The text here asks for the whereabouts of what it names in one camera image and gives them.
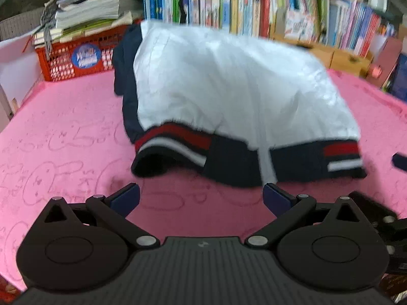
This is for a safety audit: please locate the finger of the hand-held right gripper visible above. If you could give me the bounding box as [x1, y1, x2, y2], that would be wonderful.
[392, 152, 407, 173]
[349, 191, 407, 274]

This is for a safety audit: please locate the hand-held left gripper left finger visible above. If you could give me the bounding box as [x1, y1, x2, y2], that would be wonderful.
[38, 182, 161, 250]

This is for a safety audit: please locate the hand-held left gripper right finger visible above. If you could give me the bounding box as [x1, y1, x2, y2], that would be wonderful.
[245, 182, 370, 250]

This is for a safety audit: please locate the white and navy jacket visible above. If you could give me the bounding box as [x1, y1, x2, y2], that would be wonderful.
[112, 21, 368, 188]

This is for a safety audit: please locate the blue printed box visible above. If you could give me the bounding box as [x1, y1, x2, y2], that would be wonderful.
[386, 54, 407, 102]

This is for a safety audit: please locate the pink rabbit print blanket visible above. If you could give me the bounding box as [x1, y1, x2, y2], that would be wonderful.
[0, 68, 407, 296]

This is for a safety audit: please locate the pink box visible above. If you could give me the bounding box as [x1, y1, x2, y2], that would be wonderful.
[369, 36, 404, 91]

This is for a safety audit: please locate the wooden drawer organizer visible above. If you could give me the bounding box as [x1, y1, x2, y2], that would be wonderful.
[270, 33, 374, 78]

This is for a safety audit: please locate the red plastic crate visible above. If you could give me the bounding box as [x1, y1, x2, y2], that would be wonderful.
[34, 24, 134, 81]

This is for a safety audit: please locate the white board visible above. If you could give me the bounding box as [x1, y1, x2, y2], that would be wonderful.
[0, 32, 43, 116]

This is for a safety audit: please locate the stack of papers and booklets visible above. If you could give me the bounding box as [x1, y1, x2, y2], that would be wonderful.
[32, 0, 132, 47]

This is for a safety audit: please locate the row of shelved books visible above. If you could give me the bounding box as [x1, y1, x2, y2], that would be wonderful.
[141, 0, 398, 58]

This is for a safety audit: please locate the grey knitted cord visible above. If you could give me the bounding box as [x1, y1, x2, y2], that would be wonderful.
[41, 5, 58, 62]

